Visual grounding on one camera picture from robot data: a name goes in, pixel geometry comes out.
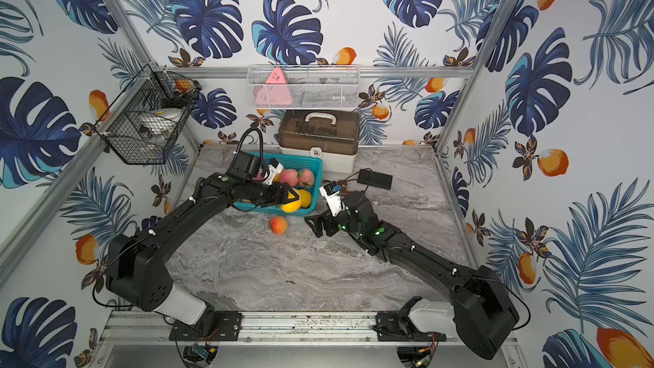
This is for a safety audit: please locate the small red orange peach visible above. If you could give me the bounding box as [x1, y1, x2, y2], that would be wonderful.
[268, 216, 289, 235]

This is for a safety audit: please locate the yellow peach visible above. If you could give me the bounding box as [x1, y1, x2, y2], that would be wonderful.
[280, 193, 302, 213]
[298, 189, 313, 209]

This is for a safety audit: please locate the white brown storage box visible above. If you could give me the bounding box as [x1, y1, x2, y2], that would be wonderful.
[278, 110, 359, 173]

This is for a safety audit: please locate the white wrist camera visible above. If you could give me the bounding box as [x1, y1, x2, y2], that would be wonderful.
[263, 158, 284, 185]
[320, 182, 346, 216]

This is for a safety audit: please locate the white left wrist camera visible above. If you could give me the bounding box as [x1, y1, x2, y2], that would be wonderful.
[263, 158, 284, 185]

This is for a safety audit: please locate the teal plastic basket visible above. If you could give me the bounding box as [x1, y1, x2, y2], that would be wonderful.
[234, 153, 323, 217]

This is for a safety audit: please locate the black wire wall basket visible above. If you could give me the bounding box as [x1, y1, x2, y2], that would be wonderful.
[93, 65, 202, 165]

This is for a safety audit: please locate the clear wall shelf basket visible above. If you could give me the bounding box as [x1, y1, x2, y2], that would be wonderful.
[246, 65, 361, 110]

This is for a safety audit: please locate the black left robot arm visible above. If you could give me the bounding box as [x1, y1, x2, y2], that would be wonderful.
[105, 152, 300, 326]

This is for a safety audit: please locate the pink peach front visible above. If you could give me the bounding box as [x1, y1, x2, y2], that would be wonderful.
[279, 169, 299, 187]

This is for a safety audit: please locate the pink triangle item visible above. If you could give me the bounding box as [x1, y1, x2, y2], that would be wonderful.
[255, 67, 293, 107]

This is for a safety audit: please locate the black battery box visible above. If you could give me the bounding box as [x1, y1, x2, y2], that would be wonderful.
[357, 169, 393, 190]

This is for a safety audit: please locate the yellow peach front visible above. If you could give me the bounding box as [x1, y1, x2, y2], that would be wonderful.
[298, 189, 313, 209]

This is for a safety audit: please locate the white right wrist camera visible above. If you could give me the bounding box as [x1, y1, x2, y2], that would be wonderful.
[320, 182, 346, 216]

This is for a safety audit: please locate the pink peach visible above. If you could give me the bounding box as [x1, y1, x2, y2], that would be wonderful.
[279, 169, 299, 187]
[297, 169, 315, 189]

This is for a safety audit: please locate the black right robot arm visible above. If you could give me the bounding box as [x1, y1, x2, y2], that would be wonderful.
[304, 192, 519, 359]

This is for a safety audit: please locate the white bowl in basket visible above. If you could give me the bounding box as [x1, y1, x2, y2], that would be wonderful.
[138, 108, 182, 138]

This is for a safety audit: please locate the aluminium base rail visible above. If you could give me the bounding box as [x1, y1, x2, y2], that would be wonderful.
[100, 312, 462, 347]

